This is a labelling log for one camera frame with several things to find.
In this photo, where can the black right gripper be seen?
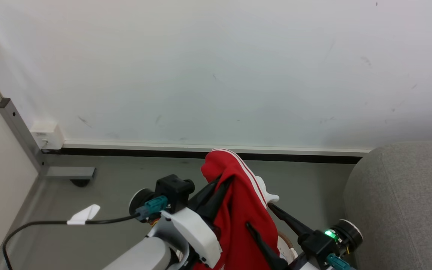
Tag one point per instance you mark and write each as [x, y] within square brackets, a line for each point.
[319, 243]

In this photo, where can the grey metal frame post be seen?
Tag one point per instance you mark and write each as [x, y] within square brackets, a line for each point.
[19, 131]

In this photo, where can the grey metal frame foot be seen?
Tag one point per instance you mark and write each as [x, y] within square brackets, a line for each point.
[69, 172]

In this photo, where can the white laundry basket brown rim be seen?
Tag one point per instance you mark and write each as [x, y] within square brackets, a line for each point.
[285, 249]

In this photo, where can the black caster wheel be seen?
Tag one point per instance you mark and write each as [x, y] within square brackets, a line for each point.
[80, 182]

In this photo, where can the red garment with white stripes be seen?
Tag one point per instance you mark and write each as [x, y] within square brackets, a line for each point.
[238, 210]

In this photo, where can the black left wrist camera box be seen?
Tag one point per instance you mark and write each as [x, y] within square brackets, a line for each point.
[174, 189]

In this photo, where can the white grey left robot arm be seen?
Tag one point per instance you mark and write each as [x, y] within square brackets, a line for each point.
[141, 257]

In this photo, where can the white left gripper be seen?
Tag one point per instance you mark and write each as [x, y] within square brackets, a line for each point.
[197, 234]

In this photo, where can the white and black baseboard strip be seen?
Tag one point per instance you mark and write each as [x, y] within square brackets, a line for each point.
[163, 148]

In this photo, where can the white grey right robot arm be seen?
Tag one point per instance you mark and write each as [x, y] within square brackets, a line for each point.
[351, 230]

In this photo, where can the grey fabric sofa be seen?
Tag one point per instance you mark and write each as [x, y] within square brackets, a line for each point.
[403, 202]

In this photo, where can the white wall socket box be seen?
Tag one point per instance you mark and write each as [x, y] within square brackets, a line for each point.
[47, 135]

